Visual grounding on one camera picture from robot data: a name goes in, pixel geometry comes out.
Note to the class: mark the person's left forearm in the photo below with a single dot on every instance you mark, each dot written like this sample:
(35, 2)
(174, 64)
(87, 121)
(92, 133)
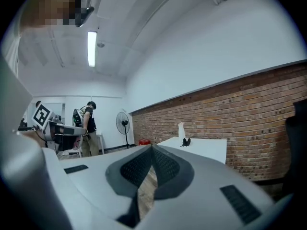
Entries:
(31, 138)

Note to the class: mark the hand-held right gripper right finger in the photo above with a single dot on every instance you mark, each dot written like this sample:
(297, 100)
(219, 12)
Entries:
(204, 195)

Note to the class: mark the person's white shirt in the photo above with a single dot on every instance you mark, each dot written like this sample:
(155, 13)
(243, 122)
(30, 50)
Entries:
(13, 54)

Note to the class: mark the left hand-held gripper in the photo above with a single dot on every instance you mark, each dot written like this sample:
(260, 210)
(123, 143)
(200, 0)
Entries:
(42, 116)

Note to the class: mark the ceiling smoke detector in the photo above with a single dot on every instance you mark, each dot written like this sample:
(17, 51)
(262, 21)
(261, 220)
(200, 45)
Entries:
(100, 44)

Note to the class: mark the black head-mounted camera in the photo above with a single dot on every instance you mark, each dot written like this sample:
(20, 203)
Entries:
(84, 15)

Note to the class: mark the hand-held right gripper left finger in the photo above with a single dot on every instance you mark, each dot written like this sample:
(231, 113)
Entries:
(96, 188)

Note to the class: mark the red plastic crate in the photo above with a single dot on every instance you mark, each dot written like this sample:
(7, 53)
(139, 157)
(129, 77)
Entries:
(144, 141)

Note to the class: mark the black standing fan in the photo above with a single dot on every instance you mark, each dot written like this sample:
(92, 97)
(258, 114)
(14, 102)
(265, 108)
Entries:
(122, 123)

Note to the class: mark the ceiling tube light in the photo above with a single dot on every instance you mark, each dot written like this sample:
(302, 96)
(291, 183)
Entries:
(91, 49)

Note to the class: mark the white flower vase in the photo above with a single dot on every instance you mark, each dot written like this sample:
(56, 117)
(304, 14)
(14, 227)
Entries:
(181, 131)

